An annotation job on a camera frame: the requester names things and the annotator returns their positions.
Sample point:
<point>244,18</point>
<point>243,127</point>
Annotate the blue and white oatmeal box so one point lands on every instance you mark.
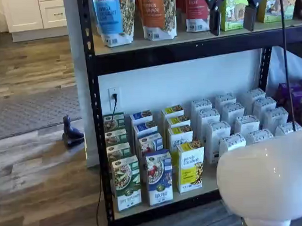
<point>152,143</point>
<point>159,180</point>

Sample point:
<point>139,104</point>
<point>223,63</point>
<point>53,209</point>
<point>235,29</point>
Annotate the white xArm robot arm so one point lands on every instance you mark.
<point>264,175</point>

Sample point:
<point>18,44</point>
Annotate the green apple pie box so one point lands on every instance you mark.
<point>234,14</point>

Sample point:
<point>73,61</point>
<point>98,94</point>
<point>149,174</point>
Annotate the green peanut butter box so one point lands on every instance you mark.
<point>271,7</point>

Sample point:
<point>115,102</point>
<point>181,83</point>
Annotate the black metal shelf rack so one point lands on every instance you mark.
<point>163,55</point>

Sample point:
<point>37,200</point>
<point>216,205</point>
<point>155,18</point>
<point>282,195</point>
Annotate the white patterned-top box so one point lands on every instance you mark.
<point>208,115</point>
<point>256,94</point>
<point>225,98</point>
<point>246,123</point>
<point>276,117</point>
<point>202,104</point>
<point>258,136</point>
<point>217,130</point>
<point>264,105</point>
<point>287,128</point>
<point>232,142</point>
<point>233,110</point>

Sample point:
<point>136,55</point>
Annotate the yellow and white granola box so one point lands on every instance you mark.
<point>169,111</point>
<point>174,120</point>
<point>179,139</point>
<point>191,166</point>

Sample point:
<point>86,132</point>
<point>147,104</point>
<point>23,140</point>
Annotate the blue-top white granola box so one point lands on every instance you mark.
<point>144,128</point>
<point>138,116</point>

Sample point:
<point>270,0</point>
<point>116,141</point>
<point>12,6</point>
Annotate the green and white oatmeal box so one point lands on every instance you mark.
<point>118,119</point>
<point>115,137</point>
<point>126,184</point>
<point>117,150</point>

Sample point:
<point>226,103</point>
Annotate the red cranberry granola bag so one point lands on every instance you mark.
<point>180,4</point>
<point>196,11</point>

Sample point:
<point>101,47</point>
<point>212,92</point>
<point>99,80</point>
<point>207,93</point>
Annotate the orange pumpkin granola bag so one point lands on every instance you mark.
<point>138,3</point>
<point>151,8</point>

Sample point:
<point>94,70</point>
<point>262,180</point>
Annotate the blue vanilla granola bag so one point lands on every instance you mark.
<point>109,14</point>

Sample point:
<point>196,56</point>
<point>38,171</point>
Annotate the dark blue seal figurine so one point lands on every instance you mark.
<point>69,136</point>

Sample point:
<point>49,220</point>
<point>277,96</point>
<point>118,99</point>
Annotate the white cabinet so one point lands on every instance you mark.
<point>23,13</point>

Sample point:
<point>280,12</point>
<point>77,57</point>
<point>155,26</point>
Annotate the grey floor mat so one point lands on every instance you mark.
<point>28,110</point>

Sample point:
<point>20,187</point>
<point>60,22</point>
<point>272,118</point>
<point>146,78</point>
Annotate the white wall outlet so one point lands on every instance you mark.
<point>111,104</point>

